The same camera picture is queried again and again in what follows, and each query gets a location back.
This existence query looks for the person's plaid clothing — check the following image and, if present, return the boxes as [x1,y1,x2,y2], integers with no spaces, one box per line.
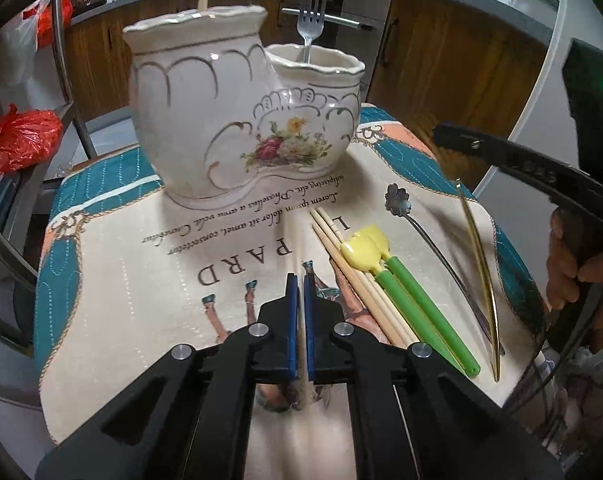
[526,335,603,466]

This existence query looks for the white floral ceramic utensil holder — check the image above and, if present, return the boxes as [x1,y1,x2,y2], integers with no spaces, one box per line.
[122,4,367,211]

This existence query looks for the built-in oven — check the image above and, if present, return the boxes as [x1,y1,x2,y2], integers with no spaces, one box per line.
[276,0,395,106]

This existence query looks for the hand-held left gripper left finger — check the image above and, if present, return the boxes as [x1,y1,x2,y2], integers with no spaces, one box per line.
[34,272,302,480]

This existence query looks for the yellow spatula with green handle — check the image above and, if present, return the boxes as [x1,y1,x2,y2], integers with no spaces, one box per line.
[339,237,469,378]
[351,226,482,377]

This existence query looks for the grey kitchen countertop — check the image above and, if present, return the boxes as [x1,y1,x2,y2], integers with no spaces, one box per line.
[69,0,562,46]

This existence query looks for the silver flower-shaped spoon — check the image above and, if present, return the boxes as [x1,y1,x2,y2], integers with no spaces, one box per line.
[384,182,506,356]

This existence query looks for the large red plastic bag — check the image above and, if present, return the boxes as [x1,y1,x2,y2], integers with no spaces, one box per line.
[0,105,65,193]

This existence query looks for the person's right hand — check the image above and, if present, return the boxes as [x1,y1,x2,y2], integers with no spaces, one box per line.
[545,207,603,311]

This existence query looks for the black cable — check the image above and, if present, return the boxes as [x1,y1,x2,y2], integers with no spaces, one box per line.
[504,260,603,416]

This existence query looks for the white plastic bag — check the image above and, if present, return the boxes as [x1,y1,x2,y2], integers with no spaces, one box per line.
[0,0,52,86]

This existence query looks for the small red plastic bag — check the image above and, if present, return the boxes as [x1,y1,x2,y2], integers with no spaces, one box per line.
[34,0,75,48]

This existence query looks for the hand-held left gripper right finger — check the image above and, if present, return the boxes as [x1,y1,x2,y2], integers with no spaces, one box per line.
[304,271,565,480]

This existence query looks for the wooden kitchen cabinets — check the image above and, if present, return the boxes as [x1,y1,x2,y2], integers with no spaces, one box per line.
[64,0,552,191]

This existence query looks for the metal shelf rack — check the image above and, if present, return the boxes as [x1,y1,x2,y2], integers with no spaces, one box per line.
[0,0,100,356]

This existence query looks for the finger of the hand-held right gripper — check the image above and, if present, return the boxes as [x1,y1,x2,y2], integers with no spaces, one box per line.
[433,122,517,173]

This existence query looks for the silver fork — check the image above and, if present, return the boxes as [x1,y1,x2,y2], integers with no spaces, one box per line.
[296,0,328,66]

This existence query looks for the printed teal-bordered table mat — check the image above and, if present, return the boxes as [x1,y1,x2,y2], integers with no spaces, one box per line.
[34,102,549,448]

